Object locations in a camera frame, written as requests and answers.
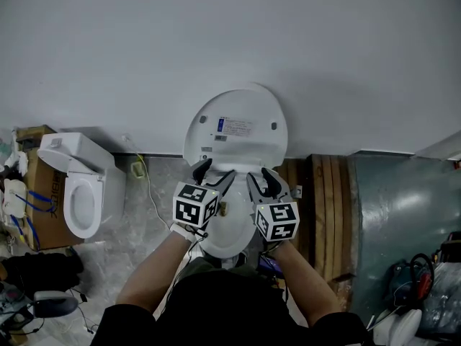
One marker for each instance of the person's black shirt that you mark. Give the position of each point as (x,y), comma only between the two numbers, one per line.
(230,312)

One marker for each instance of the person's left forearm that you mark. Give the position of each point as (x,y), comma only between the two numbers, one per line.
(155,272)

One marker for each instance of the clear plastic wrapped bundle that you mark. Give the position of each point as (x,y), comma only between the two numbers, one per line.
(446,297)

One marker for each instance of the white toilet lid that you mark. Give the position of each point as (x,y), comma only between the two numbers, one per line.
(245,146)

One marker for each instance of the teal metal platform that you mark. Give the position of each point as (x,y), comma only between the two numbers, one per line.
(396,211)

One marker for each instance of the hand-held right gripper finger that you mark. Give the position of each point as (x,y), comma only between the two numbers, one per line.
(256,193)
(275,189)

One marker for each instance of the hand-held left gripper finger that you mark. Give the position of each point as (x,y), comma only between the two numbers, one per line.
(201,173)
(225,184)

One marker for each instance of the brown green clump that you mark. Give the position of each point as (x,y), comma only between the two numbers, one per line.
(223,209)

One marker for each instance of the white plastic pouch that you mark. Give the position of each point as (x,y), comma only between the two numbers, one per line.
(14,200)

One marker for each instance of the wooden slat platform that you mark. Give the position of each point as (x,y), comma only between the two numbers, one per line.
(331,211)

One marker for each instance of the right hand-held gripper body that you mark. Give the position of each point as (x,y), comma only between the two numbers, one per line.
(279,222)

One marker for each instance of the grey padded stool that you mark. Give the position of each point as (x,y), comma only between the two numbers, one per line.
(54,303)

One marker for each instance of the red black power tool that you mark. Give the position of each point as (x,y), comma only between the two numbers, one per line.
(425,283)

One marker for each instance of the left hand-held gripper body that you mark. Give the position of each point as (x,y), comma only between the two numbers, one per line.
(191,207)

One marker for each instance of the person's right forearm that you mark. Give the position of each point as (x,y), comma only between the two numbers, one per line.
(306,283)

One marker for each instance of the yellow green cup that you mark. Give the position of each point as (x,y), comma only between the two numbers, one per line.
(137,169)

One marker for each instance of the white wristband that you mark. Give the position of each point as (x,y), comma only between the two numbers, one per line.
(183,232)

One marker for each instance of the white crumpled paper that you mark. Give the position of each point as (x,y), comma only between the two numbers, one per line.
(22,160)

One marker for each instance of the small white toilet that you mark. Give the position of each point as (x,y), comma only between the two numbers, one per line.
(108,178)

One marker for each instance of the brown cardboard box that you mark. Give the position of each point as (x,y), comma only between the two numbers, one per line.
(47,229)

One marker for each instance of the person's dark green trousers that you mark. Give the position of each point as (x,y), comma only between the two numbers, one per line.
(201,265)

